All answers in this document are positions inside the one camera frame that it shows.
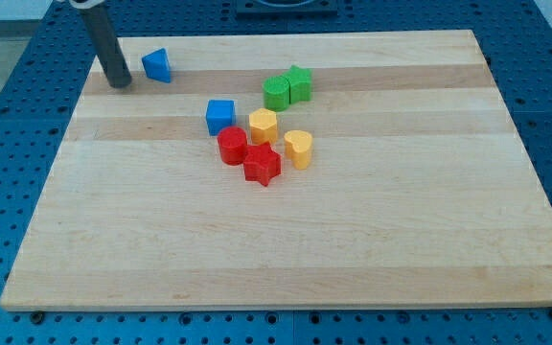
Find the yellow heart block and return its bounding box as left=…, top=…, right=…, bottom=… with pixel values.
left=284, top=130, right=313, bottom=170

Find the red star block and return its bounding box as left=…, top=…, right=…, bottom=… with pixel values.
left=242, top=142, right=282, bottom=187

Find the blue cube block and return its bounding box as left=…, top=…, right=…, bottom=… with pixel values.
left=205, top=100, right=236, bottom=136

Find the green cylinder block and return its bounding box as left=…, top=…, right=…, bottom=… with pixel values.
left=263, top=76, right=290, bottom=111

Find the light wooden board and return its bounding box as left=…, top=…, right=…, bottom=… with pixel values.
left=0, top=30, right=552, bottom=311

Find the blue triangle block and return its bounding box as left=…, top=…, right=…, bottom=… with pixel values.
left=141, top=48, right=172, bottom=83

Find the green star block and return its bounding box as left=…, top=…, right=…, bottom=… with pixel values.
left=283, top=65, right=312, bottom=104

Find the white rod holder ring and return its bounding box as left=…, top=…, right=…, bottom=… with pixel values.
left=55, top=0, right=106, bottom=11

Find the yellow hexagon block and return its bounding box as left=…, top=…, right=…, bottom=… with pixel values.
left=248, top=108, right=278, bottom=145

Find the red cylinder block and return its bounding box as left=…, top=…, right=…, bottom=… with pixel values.
left=217, top=126, right=247, bottom=166

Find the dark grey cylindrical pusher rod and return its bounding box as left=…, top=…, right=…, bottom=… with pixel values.
left=74, top=0, right=132, bottom=88

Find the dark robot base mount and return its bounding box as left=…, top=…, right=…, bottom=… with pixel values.
left=235, top=0, right=338, bottom=16

